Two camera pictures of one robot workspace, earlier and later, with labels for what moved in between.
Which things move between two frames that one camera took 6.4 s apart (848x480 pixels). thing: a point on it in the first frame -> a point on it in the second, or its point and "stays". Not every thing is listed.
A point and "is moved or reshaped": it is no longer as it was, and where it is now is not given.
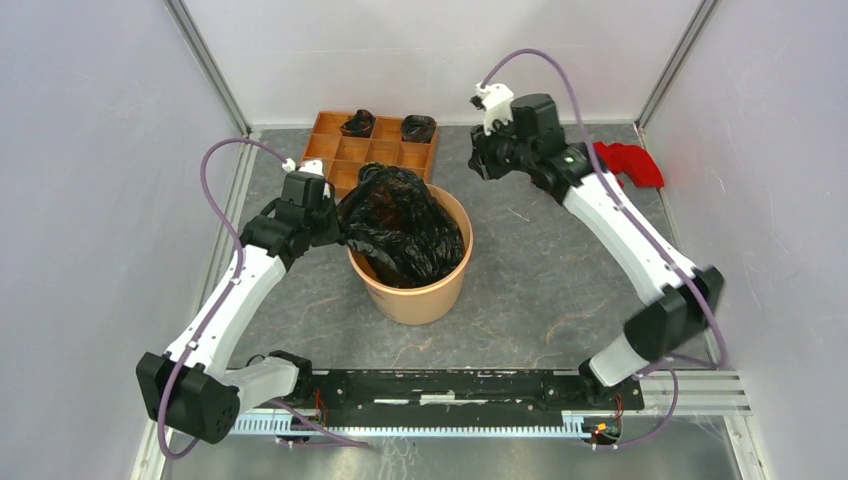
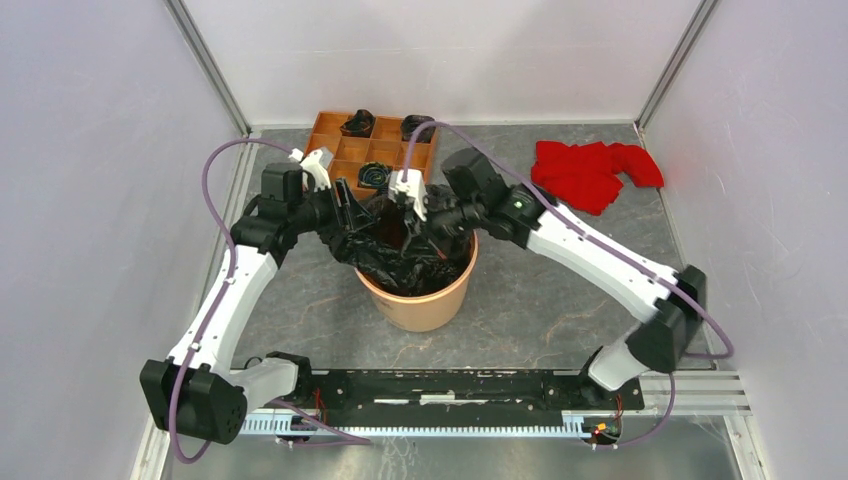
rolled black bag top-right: [418, 128] stays
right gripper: [479, 158] -> [444, 245]
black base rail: [459, 392] stays
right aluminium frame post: [690, 33] stays
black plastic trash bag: [391, 219] is moved or reshaped
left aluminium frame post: [209, 65] stays
